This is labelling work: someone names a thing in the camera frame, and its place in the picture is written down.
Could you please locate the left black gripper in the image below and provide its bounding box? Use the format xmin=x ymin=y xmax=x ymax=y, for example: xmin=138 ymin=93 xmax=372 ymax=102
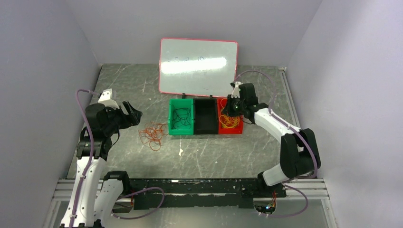
xmin=103 ymin=100 xmax=142 ymax=135

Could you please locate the yellow cable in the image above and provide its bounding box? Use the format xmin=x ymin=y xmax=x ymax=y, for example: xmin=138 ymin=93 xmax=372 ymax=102
xmin=219 ymin=99 xmax=241 ymax=130

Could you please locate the red plastic bin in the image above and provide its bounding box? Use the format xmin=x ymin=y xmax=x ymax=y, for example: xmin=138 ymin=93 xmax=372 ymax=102
xmin=217 ymin=98 xmax=244 ymax=134

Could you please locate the orange cable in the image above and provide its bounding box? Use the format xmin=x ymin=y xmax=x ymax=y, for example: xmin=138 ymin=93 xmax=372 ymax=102
xmin=138 ymin=122 xmax=169 ymax=152

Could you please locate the black plastic bin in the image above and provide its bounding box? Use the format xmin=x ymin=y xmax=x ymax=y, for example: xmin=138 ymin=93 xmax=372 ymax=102
xmin=193 ymin=98 xmax=218 ymax=135

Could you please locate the green plastic bin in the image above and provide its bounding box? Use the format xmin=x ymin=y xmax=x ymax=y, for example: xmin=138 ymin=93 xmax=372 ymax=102
xmin=168 ymin=98 xmax=194 ymax=135

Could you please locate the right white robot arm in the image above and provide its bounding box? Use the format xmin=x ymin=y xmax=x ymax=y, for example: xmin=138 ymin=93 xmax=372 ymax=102
xmin=223 ymin=82 xmax=321 ymax=197

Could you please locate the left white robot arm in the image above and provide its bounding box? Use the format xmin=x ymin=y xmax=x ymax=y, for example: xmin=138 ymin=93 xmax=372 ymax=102
xmin=59 ymin=101 xmax=143 ymax=228

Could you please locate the pink framed whiteboard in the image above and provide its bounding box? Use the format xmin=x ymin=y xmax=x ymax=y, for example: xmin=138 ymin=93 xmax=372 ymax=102
xmin=159 ymin=38 xmax=239 ymax=97

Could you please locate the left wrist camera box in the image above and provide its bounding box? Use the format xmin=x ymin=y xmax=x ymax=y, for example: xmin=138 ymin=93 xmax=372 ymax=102
xmin=97 ymin=88 xmax=119 ymax=110

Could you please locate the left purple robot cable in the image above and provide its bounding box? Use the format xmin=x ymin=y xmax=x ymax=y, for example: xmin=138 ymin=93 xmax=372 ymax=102
xmin=67 ymin=89 xmax=165 ymax=228

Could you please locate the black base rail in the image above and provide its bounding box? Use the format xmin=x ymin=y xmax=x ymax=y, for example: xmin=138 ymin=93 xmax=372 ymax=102
xmin=116 ymin=178 xmax=286 ymax=210

